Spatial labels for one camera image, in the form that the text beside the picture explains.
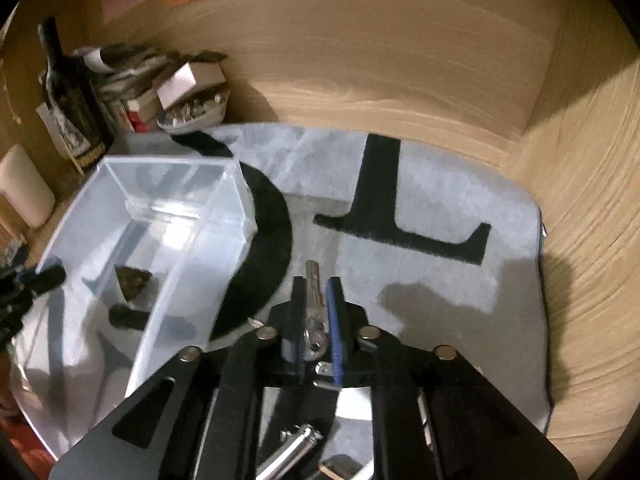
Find small dark box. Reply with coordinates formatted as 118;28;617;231
319;454;372;480

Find silver metal key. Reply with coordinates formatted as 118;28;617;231
302;260;332;364

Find small cardboard box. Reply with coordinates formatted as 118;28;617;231
157;62;227;109

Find clear plastic container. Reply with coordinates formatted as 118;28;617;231
37;156;261;397

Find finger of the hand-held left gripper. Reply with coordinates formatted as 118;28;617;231
108;305;197;343
25;266;67;295

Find white bowl with small bits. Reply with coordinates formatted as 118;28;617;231
157;95;231;132

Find grey mat with black letters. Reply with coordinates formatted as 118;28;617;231
10;122;556;463

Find pile of papers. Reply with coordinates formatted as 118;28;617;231
74;45;226;111

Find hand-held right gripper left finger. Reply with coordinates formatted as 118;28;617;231
50;277;307;480

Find dark wine bottle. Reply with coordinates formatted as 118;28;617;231
37;17;115;162

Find dark brown rough lump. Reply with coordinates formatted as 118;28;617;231
114;265;154;307

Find silver metal tool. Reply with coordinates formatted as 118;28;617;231
255;422;327;480

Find white cylindrical jar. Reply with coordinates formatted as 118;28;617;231
0;145;56;229

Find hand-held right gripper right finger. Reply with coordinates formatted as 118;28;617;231
325;276;578;480

